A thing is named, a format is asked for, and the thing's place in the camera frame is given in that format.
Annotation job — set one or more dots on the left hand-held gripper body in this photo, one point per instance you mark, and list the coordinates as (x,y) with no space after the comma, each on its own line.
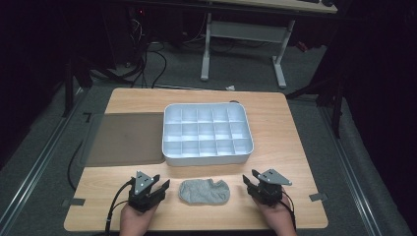
(141,196)

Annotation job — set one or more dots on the grey sock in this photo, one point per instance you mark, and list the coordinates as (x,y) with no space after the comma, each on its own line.
(204,192)

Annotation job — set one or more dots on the desk with white legs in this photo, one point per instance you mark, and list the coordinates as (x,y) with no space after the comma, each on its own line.
(244,31)

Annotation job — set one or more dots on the metal floor rail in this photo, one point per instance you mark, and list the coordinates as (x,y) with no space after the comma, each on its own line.
(39,164)
(350,170)

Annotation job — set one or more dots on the white divided organizer box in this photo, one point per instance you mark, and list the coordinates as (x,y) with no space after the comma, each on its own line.
(207,132)

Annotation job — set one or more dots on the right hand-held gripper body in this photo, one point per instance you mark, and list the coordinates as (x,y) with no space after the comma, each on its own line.
(269,190)

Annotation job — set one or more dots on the person's right hand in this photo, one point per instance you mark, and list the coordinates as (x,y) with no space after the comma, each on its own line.
(278,218)

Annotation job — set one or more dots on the grey tape piece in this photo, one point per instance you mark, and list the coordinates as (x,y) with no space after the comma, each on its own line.
(318,197)
(73,202)

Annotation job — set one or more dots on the white paper scrap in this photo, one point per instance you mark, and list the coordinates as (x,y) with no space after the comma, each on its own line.
(230,88)

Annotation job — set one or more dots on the person's left hand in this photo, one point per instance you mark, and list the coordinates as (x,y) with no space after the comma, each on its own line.
(136,221)

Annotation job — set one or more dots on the black metal stand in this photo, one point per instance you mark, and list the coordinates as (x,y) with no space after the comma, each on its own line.
(337,108)
(68,88)

